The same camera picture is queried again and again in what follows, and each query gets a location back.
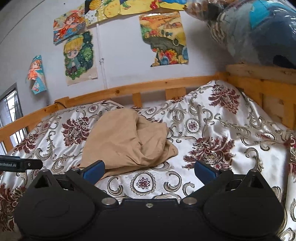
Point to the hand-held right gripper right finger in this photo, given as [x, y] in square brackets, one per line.
[203, 172]

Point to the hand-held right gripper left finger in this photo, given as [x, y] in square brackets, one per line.
[94, 171]

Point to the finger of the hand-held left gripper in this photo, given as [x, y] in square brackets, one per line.
[32, 164]

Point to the tan hooded jacket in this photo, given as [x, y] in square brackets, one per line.
[115, 139]

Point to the barred window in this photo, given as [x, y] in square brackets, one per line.
[10, 111]

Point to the floral satin bedspread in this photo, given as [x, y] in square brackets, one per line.
[219, 120]

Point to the curled orange-haired girl poster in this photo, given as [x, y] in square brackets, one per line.
[37, 74]

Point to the blond cartoon child poster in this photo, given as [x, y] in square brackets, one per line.
[78, 58]

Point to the colourful landscape poster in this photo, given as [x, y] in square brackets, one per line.
[164, 39]

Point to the flat orange-haired girl poster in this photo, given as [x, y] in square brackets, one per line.
[68, 26]

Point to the clear bag of bedding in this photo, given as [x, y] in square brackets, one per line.
[254, 30]

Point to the spotted yellow poster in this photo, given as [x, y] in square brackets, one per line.
[101, 12]

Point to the yellow cartoon poster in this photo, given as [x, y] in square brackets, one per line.
[143, 7]

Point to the wooden bed frame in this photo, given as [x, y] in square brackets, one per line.
[150, 84]

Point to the white wall pipe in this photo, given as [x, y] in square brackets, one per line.
[101, 62]

